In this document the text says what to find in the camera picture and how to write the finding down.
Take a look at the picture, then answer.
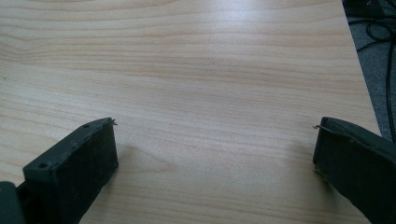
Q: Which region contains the dark equipment base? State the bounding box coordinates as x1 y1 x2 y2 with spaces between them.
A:
341 0 387 19

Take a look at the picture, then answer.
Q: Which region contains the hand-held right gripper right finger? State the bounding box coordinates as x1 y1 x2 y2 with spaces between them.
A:
312 116 396 224

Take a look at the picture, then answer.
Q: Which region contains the black cable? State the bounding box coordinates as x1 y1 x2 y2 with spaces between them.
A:
348 0 396 144

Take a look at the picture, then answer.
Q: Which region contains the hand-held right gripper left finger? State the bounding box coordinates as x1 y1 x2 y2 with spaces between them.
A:
16 117 120 224

